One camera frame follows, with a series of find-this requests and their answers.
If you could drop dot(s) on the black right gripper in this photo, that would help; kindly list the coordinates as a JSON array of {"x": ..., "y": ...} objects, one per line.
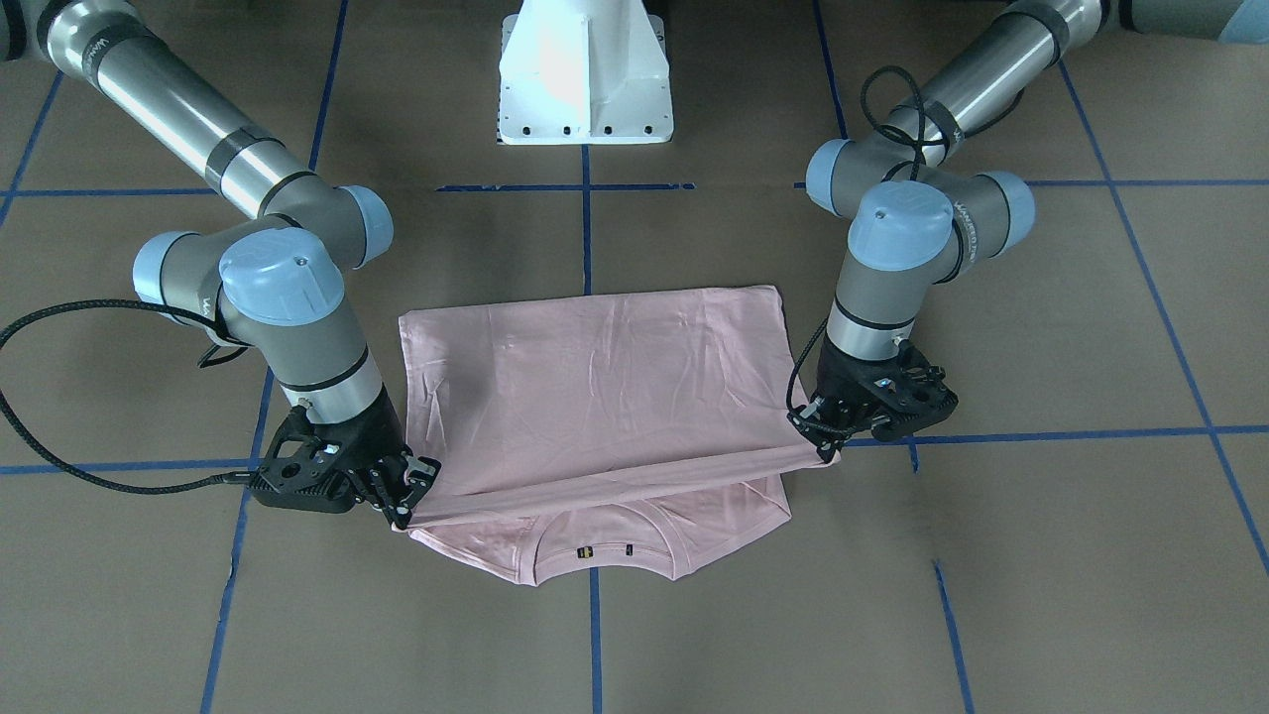
[{"x": 377, "y": 428}]

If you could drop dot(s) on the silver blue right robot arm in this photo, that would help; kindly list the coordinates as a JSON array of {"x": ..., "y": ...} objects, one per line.
[{"x": 274, "y": 283}]

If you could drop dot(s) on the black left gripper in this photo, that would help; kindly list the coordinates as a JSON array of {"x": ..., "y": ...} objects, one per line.
[{"x": 839, "y": 382}]

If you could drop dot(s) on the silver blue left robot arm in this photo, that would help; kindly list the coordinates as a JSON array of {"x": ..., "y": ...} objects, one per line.
[{"x": 913, "y": 226}]

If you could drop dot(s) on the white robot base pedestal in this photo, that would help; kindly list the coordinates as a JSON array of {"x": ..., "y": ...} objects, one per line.
[{"x": 584, "y": 73}]

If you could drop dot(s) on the pink Snoopy t-shirt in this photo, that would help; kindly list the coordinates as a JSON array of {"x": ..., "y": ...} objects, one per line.
[{"x": 645, "y": 430}]

